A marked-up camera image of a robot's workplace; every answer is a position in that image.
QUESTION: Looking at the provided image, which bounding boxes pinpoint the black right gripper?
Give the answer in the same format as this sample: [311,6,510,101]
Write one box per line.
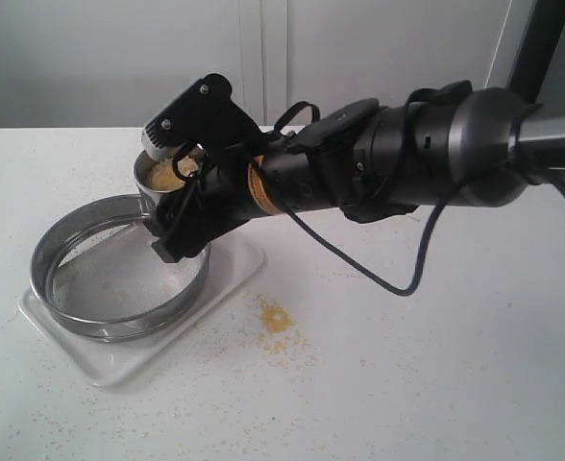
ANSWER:
[148,132,283,263]

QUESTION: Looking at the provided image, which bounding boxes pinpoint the stainless steel cup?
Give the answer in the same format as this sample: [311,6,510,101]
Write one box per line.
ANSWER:
[134,147,204,206]

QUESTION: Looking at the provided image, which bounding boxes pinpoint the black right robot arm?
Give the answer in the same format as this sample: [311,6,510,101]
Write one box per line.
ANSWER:
[144,74,565,262]

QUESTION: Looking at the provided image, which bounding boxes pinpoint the pouring white-yellow grains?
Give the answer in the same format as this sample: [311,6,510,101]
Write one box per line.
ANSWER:
[146,159,184,192]

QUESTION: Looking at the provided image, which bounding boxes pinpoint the round steel mesh sieve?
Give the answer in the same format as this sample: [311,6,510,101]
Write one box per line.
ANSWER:
[30,195,210,342]

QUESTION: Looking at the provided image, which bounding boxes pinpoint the white rectangular plastic tray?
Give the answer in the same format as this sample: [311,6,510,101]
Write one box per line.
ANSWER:
[19,234,264,387]

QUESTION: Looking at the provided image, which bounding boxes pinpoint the yellow grain pile on table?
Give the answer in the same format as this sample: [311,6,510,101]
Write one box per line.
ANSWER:
[256,295,308,354]

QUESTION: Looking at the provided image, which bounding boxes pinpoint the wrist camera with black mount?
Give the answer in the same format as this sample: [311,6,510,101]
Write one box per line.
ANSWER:
[141,73,264,163]

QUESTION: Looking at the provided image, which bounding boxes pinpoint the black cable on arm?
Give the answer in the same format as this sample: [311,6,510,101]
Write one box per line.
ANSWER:
[171,88,565,298]

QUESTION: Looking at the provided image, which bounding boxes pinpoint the dark vertical post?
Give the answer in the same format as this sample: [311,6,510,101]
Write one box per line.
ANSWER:
[506,0,565,104]

